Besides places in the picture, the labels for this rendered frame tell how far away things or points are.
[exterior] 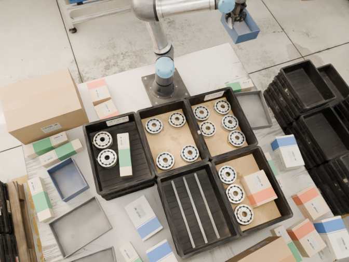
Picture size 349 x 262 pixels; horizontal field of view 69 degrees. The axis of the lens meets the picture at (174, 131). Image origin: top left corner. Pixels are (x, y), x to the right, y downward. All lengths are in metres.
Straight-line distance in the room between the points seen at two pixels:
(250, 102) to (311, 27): 2.04
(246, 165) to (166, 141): 0.48
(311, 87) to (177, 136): 1.36
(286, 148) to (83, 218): 1.26
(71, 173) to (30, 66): 1.66
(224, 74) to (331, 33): 2.11
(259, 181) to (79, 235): 1.01
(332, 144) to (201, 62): 1.26
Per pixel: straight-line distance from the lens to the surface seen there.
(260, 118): 1.83
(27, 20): 3.49
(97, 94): 1.72
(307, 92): 2.41
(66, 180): 1.63
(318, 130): 2.42
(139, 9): 1.31
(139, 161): 1.45
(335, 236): 1.73
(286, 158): 1.69
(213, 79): 1.90
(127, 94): 1.78
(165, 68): 1.56
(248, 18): 1.75
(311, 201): 1.71
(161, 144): 1.48
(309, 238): 1.67
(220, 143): 1.53
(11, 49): 3.26
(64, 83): 1.66
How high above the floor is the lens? 2.21
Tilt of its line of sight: 66 degrees down
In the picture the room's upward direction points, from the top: 11 degrees clockwise
